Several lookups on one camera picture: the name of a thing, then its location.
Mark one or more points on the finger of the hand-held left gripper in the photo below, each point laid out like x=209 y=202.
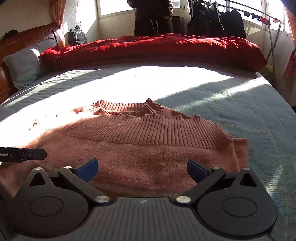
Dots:
x=34 y=154

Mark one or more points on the bed with grey-green sheet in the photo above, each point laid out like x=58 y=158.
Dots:
x=231 y=104

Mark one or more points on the pink knit sweater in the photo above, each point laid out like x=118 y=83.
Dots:
x=138 y=148

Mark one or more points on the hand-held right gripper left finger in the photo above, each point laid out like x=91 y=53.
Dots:
x=89 y=170

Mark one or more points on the orange curtain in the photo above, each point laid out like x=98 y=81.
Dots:
x=290 y=64
x=57 y=14

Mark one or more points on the wooden headboard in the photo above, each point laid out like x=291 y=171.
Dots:
x=27 y=37

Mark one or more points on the metal clothes drying rack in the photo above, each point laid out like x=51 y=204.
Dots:
x=274 y=39

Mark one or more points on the row of small hanging socks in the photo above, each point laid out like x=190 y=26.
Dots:
x=261 y=18

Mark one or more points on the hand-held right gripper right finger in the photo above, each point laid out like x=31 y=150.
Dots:
x=196 y=171

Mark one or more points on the window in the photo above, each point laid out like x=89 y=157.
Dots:
x=111 y=7

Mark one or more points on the black jacket with round patch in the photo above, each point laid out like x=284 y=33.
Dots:
x=198 y=20

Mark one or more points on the small dark cloth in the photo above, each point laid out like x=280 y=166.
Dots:
x=11 y=34

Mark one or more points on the grey plaid pillow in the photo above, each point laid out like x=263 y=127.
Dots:
x=25 y=67

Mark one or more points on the yellow bag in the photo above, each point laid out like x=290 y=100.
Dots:
x=269 y=70

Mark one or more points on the red quilt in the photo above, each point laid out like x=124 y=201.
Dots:
x=150 y=51

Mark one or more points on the grey backpack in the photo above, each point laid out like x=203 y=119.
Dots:
x=77 y=36

